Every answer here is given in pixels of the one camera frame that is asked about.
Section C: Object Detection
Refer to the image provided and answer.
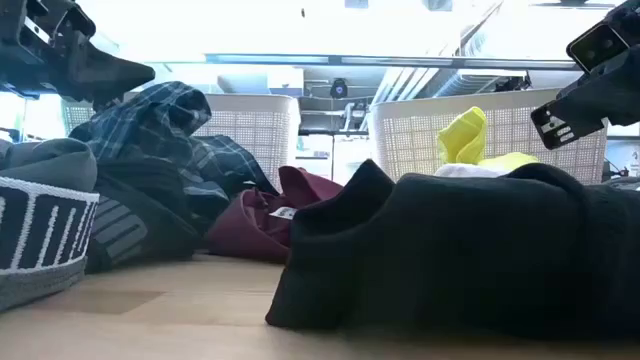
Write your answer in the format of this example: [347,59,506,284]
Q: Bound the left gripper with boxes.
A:
[0,0,157,114]

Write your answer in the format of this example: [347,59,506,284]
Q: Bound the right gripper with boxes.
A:
[530,0,640,151]

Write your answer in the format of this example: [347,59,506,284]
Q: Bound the blue plaid garment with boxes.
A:
[68,81,281,221]

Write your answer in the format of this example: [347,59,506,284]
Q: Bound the black briefs grey waistband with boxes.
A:
[84,158,201,275]

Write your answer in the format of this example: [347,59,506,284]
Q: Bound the yellow garment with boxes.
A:
[437,105,540,171]

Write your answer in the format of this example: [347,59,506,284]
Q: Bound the white garment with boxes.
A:
[433,162,511,179]

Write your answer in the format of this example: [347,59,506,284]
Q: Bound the grey Puma boxer briefs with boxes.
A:
[0,137,100,314]

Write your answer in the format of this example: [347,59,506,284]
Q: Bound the black sock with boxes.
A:
[264,158,640,341]

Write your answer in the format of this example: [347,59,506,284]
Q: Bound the maroon garment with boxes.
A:
[204,165,345,265]

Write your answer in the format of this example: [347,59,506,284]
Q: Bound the black clamp stand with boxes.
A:
[602,158,632,182]

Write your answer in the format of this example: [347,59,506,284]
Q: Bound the white mesh laundry basket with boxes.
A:
[59,92,302,194]
[368,88,609,185]

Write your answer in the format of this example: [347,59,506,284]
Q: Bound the black knob blue centre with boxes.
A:
[329,78,350,100]

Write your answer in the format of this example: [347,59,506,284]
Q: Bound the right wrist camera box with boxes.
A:
[566,19,632,75]

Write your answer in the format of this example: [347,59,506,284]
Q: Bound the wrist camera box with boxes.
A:
[52,3,97,39]
[566,19,632,75]

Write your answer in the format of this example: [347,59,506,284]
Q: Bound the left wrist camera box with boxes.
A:
[52,3,97,39]

